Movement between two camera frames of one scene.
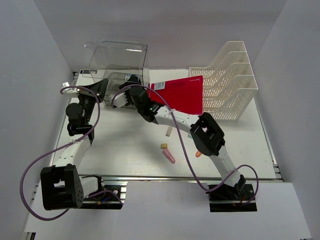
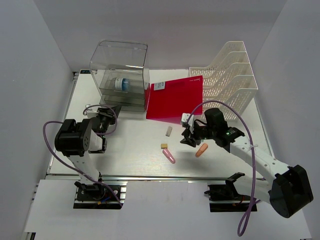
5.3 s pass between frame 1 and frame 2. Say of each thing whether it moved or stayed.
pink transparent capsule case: stayed
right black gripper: moved
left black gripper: moved
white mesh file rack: stayed
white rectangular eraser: stayed
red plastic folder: stayed
